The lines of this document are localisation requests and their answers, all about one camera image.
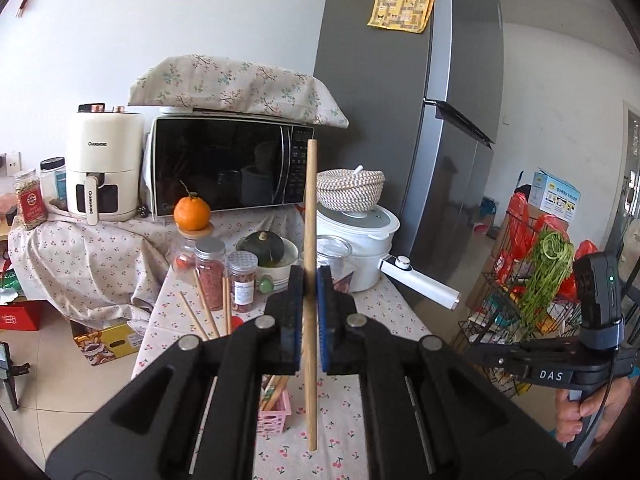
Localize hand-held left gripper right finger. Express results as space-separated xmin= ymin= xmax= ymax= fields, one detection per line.
xmin=316 ymin=265 xmax=576 ymax=480

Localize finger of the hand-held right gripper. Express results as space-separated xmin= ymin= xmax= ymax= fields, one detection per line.
xmin=462 ymin=340 xmax=525 ymax=379

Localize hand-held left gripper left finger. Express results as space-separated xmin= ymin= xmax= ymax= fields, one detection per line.
xmin=45 ymin=265 xmax=307 ymax=480

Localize bundle of wooden chopsticks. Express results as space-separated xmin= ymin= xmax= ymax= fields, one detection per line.
xmin=260 ymin=375 xmax=290 ymax=413

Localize light wooden chopstick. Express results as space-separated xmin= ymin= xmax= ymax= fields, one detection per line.
xmin=304 ymin=139 xmax=319 ymax=453

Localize pile of wooden chopsticks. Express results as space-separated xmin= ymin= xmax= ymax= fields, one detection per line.
xmin=180 ymin=269 xmax=233 ymax=341

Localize pink plastic basket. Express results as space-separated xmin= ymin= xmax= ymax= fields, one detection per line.
xmin=257 ymin=387 xmax=292 ymax=434

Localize person's right hand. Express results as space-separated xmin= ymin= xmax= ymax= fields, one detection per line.
xmin=554 ymin=379 xmax=633 ymax=447

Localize white bowl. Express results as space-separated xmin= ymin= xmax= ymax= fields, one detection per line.
xmin=239 ymin=237 xmax=302 ymax=295

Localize green leafy vegetables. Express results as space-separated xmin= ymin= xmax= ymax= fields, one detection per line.
xmin=520 ymin=230 xmax=576 ymax=322

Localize spice jar with white label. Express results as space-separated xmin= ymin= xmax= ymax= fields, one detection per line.
xmin=227 ymin=251 xmax=259 ymax=314

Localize green squash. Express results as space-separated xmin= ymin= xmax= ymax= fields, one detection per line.
xmin=236 ymin=230 xmax=287 ymax=267

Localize white electric pot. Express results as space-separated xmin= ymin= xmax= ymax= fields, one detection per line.
xmin=316 ymin=204 xmax=461 ymax=312

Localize spice jar with red contents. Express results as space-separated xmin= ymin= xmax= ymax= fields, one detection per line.
xmin=193 ymin=238 xmax=227 ymax=312

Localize cherry print tablecloth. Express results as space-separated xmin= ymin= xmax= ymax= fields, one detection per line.
xmin=132 ymin=205 xmax=437 ymax=480

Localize red plastic bag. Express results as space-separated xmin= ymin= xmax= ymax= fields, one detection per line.
xmin=495 ymin=192 xmax=571 ymax=281

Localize blue and white cardboard box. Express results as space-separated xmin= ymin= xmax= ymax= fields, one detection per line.
xmin=530 ymin=170 xmax=582 ymax=222

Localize glass jar with wooden lid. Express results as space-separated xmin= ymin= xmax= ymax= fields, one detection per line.
xmin=171 ymin=227 xmax=214 ymax=282

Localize woven basket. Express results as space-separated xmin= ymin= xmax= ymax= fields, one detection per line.
xmin=316 ymin=168 xmax=387 ymax=212

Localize orange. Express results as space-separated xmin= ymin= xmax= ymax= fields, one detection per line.
xmin=173 ymin=194 xmax=211 ymax=232

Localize black microwave oven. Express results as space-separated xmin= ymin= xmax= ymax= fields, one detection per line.
xmin=148 ymin=113 xmax=317 ymax=219

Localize printed cardboard box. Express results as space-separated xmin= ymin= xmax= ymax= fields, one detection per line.
xmin=72 ymin=322 xmax=147 ymax=367

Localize grey refrigerator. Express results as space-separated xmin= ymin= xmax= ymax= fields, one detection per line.
xmin=313 ymin=0 xmax=506 ymax=275

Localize cherry print cabinet cloth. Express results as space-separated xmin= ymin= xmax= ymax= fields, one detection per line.
xmin=7 ymin=205 xmax=174 ymax=330

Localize floral cloth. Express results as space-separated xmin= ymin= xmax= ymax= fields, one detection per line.
xmin=128 ymin=53 xmax=350 ymax=129

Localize white air fryer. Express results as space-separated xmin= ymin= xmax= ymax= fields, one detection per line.
xmin=65 ymin=104 xmax=146 ymax=224

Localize white jar with dark lid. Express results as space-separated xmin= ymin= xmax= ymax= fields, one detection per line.
xmin=39 ymin=157 xmax=69 ymax=211

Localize red gift box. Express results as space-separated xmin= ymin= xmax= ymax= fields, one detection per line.
xmin=0 ymin=300 xmax=42 ymax=332

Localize red label nut jar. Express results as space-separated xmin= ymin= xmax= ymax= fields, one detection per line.
xmin=12 ymin=168 xmax=49 ymax=231

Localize yellow paper sheet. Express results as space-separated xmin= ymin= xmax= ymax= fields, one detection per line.
xmin=367 ymin=0 xmax=438 ymax=34

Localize black wire rack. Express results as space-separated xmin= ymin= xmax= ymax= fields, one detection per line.
xmin=456 ymin=209 xmax=593 ymax=397

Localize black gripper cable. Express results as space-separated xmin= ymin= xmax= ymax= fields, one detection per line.
xmin=569 ymin=350 xmax=623 ymax=463

